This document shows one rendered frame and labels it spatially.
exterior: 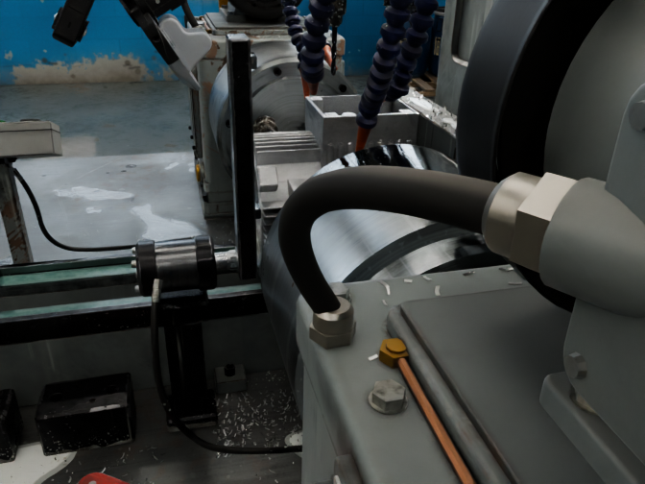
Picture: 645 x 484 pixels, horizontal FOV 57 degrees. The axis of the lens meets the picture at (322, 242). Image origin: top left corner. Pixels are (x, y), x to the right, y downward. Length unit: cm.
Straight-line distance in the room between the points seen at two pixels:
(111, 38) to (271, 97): 535
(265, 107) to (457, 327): 72
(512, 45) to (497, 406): 13
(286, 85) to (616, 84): 78
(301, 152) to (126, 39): 557
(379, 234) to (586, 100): 23
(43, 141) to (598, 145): 87
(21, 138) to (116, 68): 533
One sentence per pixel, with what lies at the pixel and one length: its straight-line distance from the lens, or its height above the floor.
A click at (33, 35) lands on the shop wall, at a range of 636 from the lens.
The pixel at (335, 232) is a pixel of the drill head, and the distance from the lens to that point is 45.
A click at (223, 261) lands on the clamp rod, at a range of 65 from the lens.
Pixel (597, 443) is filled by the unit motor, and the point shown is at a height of 118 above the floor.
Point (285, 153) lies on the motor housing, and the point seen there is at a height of 110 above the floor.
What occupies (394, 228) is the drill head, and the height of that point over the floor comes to 115.
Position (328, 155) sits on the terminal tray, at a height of 110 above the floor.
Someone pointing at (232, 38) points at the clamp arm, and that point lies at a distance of 58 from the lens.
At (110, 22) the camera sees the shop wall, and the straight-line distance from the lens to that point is 625.
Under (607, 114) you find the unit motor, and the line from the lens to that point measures 21.
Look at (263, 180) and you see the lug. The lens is 70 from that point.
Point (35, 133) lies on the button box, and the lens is 100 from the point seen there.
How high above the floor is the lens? 134
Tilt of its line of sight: 27 degrees down
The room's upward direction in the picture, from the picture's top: 2 degrees clockwise
